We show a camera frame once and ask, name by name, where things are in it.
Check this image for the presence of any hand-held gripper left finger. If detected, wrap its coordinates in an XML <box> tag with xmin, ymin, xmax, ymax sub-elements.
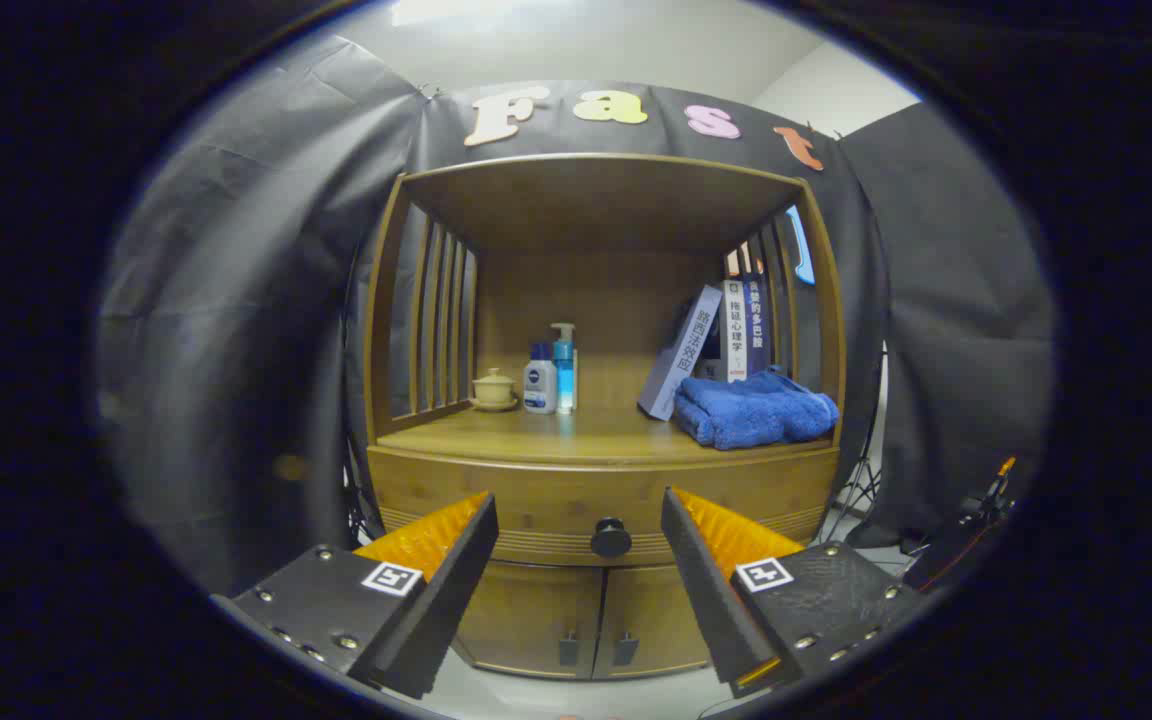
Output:
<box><xmin>211</xmin><ymin>490</ymin><xmax>499</xmax><ymax>699</ymax></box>

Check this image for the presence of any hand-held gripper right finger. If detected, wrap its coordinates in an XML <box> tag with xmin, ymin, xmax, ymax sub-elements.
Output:
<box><xmin>660</xmin><ymin>487</ymin><xmax>929</xmax><ymax>699</ymax></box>

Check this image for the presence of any wooden drawer with black knob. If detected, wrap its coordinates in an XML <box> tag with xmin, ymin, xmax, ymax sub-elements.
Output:
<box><xmin>368</xmin><ymin>445</ymin><xmax>840</xmax><ymax>568</ymax></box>

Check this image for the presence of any wooden cabinet door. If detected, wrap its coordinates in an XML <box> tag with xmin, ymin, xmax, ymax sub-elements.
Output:
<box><xmin>454</xmin><ymin>560</ymin><xmax>605</xmax><ymax>681</ymax></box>
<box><xmin>593</xmin><ymin>565</ymin><xmax>712</xmax><ymax>679</ymax></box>

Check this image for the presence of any wooden countertop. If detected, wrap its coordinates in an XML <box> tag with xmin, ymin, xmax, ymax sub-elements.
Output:
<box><xmin>376</xmin><ymin>405</ymin><xmax>837</xmax><ymax>466</ymax></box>

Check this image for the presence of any wooden cabinet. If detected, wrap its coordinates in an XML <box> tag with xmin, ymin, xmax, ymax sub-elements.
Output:
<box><xmin>364</xmin><ymin>152</ymin><xmax>847</xmax><ymax>681</ymax></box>

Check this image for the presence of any blue folded towel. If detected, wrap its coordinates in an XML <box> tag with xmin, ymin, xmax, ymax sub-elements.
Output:
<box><xmin>673</xmin><ymin>368</ymin><xmax>840</xmax><ymax>451</ymax></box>

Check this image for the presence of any black tripod stand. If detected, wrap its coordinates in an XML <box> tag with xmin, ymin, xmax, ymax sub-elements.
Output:
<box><xmin>821</xmin><ymin>345</ymin><xmax>887</xmax><ymax>546</ymax></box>

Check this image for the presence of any beige lidded teacup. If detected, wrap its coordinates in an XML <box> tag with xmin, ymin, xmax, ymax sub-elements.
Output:
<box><xmin>469</xmin><ymin>368</ymin><xmax>519</xmax><ymax>413</ymax></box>

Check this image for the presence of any white lotion bottle blue cap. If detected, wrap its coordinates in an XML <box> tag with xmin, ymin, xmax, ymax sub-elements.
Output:
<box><xmin>523</xmin><ymin>343</ymin><xmax>558</xmax><ymax>415</ymax></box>

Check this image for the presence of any grey leaning book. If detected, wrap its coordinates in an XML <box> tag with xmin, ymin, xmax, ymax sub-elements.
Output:
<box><xmin>638</xmin><ymin>285</ymin><xmax>724</xmax><ymax>421</ymax></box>

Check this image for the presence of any black device with orange tip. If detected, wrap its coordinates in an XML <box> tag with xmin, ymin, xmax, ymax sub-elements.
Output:
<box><xmin>901</xmin><ymin>457</ymin><xmax>1019</xmax><ymax>593</ymax></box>

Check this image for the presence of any blue pump bottle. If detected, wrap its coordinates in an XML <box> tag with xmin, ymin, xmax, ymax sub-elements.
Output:
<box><xmin>550</xmin><ymin>322</ymin><xmax>579</xmax><ymax>415</ymax></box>

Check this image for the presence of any dark blue spine book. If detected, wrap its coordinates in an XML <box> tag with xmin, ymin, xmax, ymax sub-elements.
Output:
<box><xmin>742</xmin><ymin>277</ymin><xmax>769</xmax><ymax>377</ymax></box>

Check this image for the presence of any black backdrop cloth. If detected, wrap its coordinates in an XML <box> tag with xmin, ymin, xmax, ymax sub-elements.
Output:
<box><xmin>96</xmin><ymin>35</ymin><xmax>1057</xmax><ymax>596</ymax></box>

